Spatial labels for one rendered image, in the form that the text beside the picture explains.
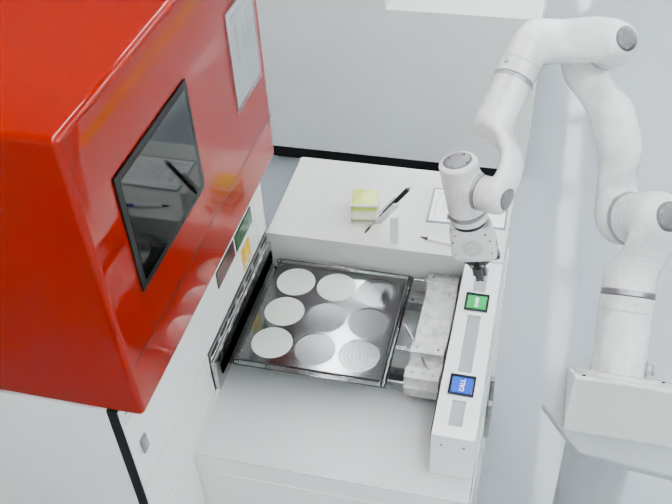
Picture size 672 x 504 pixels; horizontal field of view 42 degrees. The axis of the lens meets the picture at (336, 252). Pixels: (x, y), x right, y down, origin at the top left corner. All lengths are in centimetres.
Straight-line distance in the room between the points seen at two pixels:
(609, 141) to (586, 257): 174
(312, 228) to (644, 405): 94
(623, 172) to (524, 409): 130
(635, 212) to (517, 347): 143
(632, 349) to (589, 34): 69
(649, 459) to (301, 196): 112
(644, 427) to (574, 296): 156
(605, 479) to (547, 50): 102
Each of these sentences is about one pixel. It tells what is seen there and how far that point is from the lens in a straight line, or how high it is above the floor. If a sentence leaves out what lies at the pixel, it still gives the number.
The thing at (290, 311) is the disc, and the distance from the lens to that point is 220.
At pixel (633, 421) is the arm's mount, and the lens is 205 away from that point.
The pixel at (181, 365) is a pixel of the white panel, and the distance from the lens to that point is 189.
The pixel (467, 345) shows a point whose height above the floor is 96.
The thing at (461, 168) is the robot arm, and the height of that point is 138.
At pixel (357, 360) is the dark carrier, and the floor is 90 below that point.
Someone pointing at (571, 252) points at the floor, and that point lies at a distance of 376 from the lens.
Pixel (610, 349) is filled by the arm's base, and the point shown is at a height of 99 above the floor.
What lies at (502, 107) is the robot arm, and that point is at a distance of 191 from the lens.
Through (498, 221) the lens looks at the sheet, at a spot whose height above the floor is 97.
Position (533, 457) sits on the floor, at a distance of 304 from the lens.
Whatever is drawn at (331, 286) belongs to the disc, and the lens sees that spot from 225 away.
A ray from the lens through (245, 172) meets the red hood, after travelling 196.
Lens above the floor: 247
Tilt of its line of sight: 42 degrees down
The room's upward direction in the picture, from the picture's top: 4 degrees counter-clockwise
